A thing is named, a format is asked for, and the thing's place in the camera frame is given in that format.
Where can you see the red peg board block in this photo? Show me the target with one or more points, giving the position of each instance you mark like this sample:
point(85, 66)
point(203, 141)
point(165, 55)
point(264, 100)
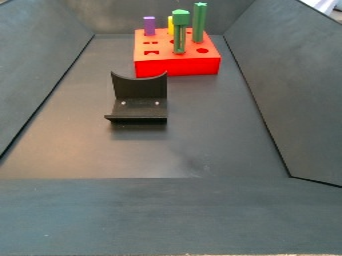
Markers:
point(153, 56)

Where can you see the black curved holder stand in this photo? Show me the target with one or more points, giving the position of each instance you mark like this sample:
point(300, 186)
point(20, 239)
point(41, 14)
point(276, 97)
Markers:
point(140, 98)

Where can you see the yellow peg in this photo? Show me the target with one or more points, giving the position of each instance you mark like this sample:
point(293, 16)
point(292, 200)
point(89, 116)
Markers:
point(169, 28)

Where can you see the purple rectangular peg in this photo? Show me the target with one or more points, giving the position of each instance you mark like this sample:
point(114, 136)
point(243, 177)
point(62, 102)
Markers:
point(148, 25)

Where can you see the green arch peg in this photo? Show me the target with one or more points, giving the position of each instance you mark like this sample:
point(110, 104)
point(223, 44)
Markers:
point(180, 20)

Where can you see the green star peg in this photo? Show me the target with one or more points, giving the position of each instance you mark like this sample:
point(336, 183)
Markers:
point(197, 21)

